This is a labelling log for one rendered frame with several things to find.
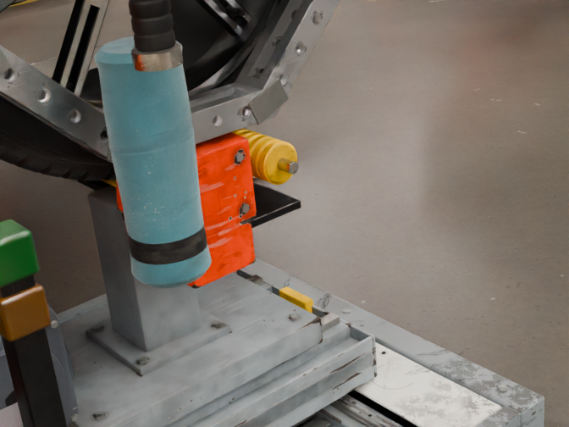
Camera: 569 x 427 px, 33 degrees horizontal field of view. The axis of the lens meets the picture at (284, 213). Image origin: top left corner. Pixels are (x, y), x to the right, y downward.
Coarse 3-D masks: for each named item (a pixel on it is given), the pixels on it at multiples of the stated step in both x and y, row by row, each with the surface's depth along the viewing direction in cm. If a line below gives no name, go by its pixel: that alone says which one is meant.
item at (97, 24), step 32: (0, 0) 106; (96, 0) 113; (192, 0) 139; (224, 0) 125; (256, 0) 129; (96, 32) 114; (192, 32) 135; (224, 32) 131; (256, 32) 127; (64, 64) 113; (192, 64) 129; (224, 64) 125; (96, 96) 124
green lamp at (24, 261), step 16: (0, 224) 78; (16, 224) 78; (0, 240) 75; (16, 240) 75; (32, 240) 76; (0, 256) 75; (16, 256) 76; (32, 256) 77; (0, 272) 75; (16, 272) 76; (32, 272) 77
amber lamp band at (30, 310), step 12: (36, 288) 78; (0, 300) 76; (12, 300) 77; (24, 300) 77; (36, 300) 78; (0, 312) 77; (12, 312) 77; (24, 312) 78; (36, 312) 78; (48, 312) 79; (0, 324) 78; (12, 324) 77; (24, 324) 78; (36, 324) 79; (48, 324) 79; (12, 336) 78; (24, 336) 78
